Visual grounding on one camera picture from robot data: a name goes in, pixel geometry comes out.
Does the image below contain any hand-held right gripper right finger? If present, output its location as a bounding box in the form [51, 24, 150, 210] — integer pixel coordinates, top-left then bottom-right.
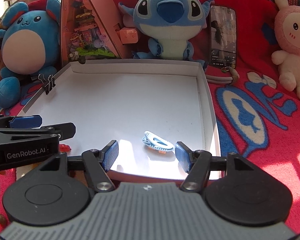
[175, 141, 253, 193]

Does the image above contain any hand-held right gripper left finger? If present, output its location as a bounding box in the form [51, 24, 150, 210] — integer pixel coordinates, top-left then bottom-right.
[40, 140, 119, 193]

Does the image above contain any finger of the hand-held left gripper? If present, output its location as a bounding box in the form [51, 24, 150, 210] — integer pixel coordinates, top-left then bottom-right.
[39, 122, 76, 141]
[0, 114, 42, 129]

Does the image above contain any white cardboard box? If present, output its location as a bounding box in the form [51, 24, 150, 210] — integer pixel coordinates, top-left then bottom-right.
[16, 59, 222, 181]

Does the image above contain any small black binder clip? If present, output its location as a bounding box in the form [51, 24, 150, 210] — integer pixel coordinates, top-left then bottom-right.
[38, 74, 56, 95]

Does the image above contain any round blue mouse plush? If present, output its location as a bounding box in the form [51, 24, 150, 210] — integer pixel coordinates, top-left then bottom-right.
[0, 0, 62, 109]

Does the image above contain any red printed blanket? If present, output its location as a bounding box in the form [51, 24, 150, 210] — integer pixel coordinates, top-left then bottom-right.
[0, 0, 300, 240]

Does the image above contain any pink triangular toy box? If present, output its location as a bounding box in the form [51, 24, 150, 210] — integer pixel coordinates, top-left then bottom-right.
[60, 0, 127, 68]

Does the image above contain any small pink box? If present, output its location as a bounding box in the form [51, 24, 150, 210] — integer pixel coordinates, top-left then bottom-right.
[119, 26, 139, 44]

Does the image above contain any black smartphone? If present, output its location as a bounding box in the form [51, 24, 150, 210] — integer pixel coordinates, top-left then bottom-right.
[209, 5, 237, 68]

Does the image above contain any blue alien plush toy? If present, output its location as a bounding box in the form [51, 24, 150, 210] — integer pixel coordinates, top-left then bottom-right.
[119, 0, 212, 68]

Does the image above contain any pink bunny plush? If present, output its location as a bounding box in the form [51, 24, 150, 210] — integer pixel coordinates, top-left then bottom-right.
[271, 0, 300, 103]

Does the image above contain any beige phone strap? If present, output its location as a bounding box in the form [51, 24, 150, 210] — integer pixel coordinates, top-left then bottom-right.
[206, 66, 240, 84]

